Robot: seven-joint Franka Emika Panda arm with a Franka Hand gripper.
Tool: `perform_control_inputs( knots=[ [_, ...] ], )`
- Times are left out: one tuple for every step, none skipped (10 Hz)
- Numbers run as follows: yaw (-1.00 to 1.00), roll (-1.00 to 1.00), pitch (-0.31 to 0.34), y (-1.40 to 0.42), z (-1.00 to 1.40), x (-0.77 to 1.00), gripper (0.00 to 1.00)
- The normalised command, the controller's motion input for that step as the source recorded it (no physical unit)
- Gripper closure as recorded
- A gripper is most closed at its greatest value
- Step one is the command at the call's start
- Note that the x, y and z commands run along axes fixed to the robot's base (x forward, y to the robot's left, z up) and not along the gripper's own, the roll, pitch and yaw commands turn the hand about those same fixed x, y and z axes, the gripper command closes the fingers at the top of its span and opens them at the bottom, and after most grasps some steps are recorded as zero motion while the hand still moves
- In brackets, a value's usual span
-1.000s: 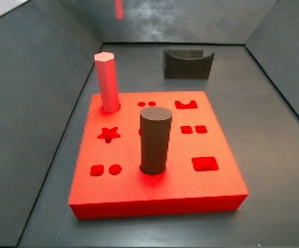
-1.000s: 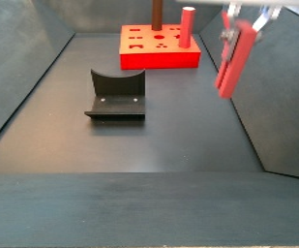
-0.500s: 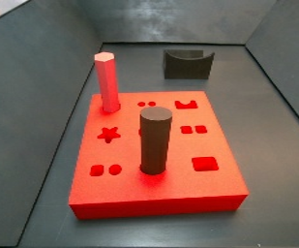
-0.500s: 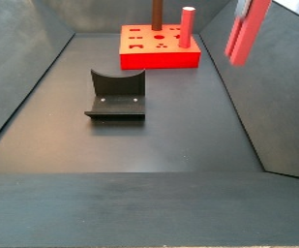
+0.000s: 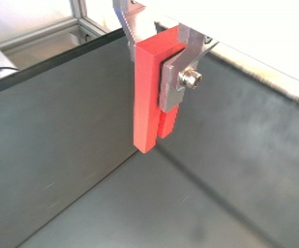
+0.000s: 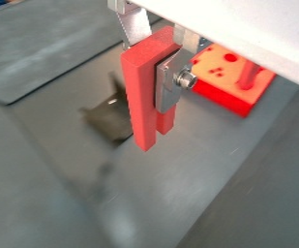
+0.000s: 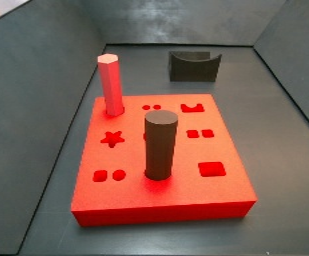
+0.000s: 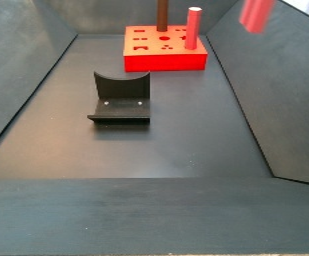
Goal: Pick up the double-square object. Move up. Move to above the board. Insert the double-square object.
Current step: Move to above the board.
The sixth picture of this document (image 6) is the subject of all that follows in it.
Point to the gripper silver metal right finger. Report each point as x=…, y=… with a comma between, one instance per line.
x=173, y=70

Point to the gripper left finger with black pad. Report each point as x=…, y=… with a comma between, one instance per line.
x=133, y=21

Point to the red double-square peg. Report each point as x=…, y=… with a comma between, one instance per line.
x=137, y=61

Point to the red peg board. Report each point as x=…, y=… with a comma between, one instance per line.
x=217, y=67

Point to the red cylinder peg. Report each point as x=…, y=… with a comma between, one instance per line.
x=247, y=75

